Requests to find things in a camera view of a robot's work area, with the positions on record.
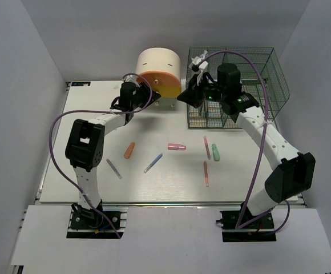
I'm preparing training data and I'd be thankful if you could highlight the black label sticker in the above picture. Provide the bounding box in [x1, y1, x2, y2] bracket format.
[71, 82, 91, 87]

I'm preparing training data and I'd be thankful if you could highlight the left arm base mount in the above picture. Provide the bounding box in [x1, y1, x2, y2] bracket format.
[66, 209, 127, 240]

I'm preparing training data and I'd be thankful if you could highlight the orange pen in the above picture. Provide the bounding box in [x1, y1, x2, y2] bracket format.
[203, 161, 209, 187]

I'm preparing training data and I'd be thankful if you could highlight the pink highlighter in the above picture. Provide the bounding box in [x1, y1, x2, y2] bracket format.
[167, 143, 186, 151]

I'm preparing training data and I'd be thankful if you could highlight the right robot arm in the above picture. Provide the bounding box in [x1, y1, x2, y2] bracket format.
[177, 62, 316, 228]

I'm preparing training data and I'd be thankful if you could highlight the purple pen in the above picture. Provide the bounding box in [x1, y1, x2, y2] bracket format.
[106, 159, 122, 179]

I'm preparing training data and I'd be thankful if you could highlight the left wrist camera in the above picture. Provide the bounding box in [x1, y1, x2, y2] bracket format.
[122, 74, 140, 87]

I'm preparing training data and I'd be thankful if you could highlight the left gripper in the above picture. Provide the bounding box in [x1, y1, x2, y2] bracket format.
[131, 82, 161, 110]

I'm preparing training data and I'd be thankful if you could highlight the green wire mesh organizer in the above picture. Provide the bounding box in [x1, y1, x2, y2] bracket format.
[187, 46, 291, 130]

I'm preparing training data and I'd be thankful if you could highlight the green highlighter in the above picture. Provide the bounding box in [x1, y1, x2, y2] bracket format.
[212, 143, 220, 162]

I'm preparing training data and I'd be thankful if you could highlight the blue pen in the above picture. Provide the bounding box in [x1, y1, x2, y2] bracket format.
[144, 153, 163, 174]

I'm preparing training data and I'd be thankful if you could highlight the round drawer storage box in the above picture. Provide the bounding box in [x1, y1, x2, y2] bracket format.
[135, 47, 181, 108]

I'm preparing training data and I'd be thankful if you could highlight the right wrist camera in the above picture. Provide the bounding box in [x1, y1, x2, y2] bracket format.
[189, 58, 208, 84]

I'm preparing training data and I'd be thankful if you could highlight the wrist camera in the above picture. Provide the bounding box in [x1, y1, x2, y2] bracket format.
[189, 58, 208, 84]
[122, 74, 140, 87]

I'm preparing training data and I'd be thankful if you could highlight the pink pen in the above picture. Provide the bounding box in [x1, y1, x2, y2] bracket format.
[203, 136, 211, 160]

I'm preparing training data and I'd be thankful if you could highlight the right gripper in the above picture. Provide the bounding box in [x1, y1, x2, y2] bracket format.
[178, 72, 227, 108]

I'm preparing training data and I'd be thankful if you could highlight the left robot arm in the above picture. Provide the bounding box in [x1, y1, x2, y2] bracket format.
[65, 82, 161, 228]

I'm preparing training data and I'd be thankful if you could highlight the white paper booklet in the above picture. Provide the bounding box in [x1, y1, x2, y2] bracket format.
[188, 50, 208, 72]

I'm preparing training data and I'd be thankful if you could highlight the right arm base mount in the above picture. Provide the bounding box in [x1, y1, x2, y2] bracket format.
[215, 210, 276, 243]

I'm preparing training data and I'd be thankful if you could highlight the orange highlighter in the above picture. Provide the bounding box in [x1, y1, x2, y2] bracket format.
[124, 142, 135, 159]

